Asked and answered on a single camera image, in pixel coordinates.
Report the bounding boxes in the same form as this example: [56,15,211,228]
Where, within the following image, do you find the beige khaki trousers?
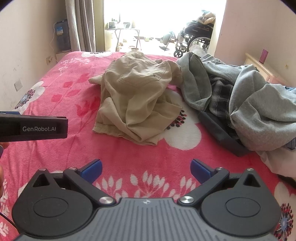
[89,52,183,146]

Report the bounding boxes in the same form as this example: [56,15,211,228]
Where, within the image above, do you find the folding table with items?
[105,21,141,52]

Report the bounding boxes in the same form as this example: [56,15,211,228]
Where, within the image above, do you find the left hand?
[0,143,10,197]

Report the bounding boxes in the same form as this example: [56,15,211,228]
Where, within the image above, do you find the dark grey garment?
[198,111,251,157]

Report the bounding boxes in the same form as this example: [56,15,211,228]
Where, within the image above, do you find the pink floral bed blanket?
[1,52,295,240]

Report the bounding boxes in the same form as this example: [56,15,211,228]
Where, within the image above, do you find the white garment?
[257,147,296,179]

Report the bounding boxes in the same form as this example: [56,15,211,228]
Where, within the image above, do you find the grey hooded sweatshirt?
[177,52,295,151]

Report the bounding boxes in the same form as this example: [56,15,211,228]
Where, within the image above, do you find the blue denim garment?
[285,86,296,151]

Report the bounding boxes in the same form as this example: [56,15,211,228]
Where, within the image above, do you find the black white plaid shirt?
[209,75,233,126]

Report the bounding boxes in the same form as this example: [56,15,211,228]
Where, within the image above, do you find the dark blue box device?
[54,19,71,51]

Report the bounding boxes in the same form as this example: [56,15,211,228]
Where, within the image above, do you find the cream wooden nightstand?
[244,53,291,87]

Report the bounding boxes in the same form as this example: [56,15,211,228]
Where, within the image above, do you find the grey beige curtain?
[65,0,96,52]

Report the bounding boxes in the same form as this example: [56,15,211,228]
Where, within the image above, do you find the white wall switch plate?
[14,79,23,92]

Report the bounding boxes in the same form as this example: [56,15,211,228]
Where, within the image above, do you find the white wall socket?
[46,56,53,65]

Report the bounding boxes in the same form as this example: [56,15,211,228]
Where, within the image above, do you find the white charger cable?
[49,22,58,63]

